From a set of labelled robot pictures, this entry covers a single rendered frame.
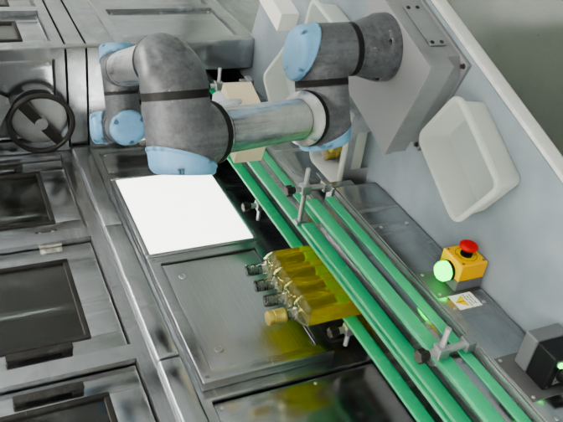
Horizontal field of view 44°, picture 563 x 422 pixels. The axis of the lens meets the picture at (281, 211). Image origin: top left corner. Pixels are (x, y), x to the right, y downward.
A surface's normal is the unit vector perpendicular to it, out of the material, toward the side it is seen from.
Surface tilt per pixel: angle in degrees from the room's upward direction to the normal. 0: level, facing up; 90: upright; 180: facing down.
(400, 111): 1
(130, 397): 90
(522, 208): 0
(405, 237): 90
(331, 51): 90
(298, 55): 7
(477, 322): 90
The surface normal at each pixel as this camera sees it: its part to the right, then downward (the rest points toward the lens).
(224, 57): 0.41, 0.54
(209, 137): 0.80, 0.11
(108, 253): 0.12, -0.83
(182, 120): 0.27, 0.16
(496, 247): -0.90, 0.14
